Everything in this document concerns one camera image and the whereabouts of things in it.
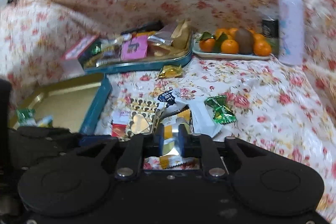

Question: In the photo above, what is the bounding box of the brown kiwi fruit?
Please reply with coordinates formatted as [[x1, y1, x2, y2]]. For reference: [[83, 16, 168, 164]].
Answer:
[[234, 28, 255, 55]]

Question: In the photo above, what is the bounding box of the front left mandarin orange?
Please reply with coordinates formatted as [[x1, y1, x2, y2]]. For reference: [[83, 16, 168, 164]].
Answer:
[[199, 38, 216, 52]]

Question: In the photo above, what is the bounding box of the gold black heart packet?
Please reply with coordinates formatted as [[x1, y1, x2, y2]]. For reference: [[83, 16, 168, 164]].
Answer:
[[121, 98, 159, 141]]

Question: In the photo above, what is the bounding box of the empty gold teal tin tray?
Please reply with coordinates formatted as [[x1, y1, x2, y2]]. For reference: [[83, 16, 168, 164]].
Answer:
[[18, 73, 112, 135]]

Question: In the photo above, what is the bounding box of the front middle mandarin orange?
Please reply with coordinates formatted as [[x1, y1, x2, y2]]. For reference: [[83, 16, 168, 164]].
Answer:
[[220, 39, 239, 54]]

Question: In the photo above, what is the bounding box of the red white hawthorn packet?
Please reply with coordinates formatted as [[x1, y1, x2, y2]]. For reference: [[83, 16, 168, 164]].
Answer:
[[112, 123, 126, 138]]

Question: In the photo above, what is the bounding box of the floral sofa cover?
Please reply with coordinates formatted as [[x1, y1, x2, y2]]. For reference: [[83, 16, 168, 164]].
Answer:
[[1, 0, 335, 222]]

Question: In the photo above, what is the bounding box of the green garlic pea packet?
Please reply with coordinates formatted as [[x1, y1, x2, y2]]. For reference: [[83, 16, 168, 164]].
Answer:
[[37, 115, 54, 128]]

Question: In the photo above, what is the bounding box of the green tea snack packet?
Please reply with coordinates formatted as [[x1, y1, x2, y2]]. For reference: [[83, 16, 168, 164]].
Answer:
[[16, 108, 37, 126]]

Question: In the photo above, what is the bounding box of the brown paper snack bag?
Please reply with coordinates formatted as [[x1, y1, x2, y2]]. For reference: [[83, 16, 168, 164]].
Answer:
[[171, 20, 190, 50]]

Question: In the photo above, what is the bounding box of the yellow silver snack packet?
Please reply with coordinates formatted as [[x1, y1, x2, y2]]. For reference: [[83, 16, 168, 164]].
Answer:
[[159, 109, 197, 169]]

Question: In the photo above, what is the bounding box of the white plain snack packet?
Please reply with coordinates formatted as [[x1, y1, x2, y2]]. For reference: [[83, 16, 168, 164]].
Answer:
[[175, 98, 222, 138]]

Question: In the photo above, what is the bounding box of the mandarin orange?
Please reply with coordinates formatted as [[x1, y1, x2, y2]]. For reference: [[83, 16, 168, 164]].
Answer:
[[220, 39, 239, 54], [253, 40, 272, 56], [199, 38, 216, 52]]

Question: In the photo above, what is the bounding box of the front right mandarin orange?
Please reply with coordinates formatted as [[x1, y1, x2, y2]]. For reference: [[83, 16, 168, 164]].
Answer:
[[253, 40, 272, 56]]

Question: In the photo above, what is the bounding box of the purple rabbit thermos bottle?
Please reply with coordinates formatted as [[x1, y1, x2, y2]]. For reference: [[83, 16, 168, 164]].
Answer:
[[278, 0, 305, 66]]

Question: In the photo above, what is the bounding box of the blue white blueberry packet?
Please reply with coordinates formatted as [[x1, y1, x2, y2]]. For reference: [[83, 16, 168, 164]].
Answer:
[[158, 89, 186, 112]]

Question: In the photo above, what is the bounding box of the white fruit plate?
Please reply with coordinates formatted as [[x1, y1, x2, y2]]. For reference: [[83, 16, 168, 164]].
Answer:
[[192, 40, 272, 61]]

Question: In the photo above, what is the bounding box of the snack-filled teal tin tray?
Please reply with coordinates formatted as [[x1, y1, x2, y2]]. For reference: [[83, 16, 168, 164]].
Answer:
[[79, 31, 193, 75]]

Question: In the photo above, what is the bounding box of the black Starbucks can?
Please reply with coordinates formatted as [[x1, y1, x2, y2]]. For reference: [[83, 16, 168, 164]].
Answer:
[[261, 16, 279, 56]]

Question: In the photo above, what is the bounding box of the pink snack packet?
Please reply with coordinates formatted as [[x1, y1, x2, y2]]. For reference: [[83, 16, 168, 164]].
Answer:
[[121, 36, 148, 60]]

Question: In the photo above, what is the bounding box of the red pink snack box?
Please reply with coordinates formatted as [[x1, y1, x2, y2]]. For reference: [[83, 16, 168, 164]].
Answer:
[[60, 35, 101, 77]]

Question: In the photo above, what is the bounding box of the gold foil candy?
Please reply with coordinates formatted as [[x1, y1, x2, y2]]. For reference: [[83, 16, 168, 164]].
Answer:
[[158, 65, 183, 79]]

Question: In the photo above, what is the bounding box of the white hawthorn strip packet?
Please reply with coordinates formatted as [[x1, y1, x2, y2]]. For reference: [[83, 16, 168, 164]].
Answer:
[[111, 109, 130, 125]]

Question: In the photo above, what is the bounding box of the green Swiss mint candy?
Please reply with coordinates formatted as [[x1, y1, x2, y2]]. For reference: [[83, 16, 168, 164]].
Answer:
[[205, 95, 237, 124]]

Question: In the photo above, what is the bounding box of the black remote control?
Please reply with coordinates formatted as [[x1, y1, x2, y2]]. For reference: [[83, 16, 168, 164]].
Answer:
[[121, 20, 164, 35]]

